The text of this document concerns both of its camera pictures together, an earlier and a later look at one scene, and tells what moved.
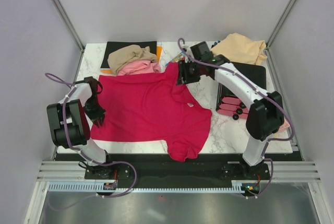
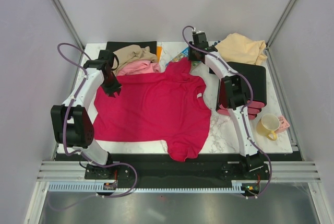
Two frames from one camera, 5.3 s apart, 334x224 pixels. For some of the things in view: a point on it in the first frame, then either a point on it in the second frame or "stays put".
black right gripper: (183, 77) → (190, 58)
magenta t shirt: (153, 107) stays put
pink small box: (284, 126) stays put
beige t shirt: (121, 57) stays put
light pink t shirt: (143, 67) stays put
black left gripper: (98, 116) → (116, 85)
